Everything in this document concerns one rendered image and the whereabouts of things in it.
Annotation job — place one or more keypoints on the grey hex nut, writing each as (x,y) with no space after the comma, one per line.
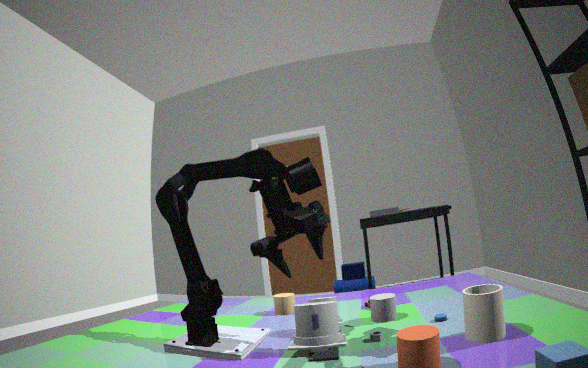
(376,336)

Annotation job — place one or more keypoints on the orange cylinder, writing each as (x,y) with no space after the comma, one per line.
(418,347)

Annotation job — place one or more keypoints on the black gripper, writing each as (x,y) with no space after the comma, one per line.
(267,247)

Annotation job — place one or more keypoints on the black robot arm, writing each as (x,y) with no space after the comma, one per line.
(204,294)

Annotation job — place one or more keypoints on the tan cylinder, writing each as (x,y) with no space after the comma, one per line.
(284,303)

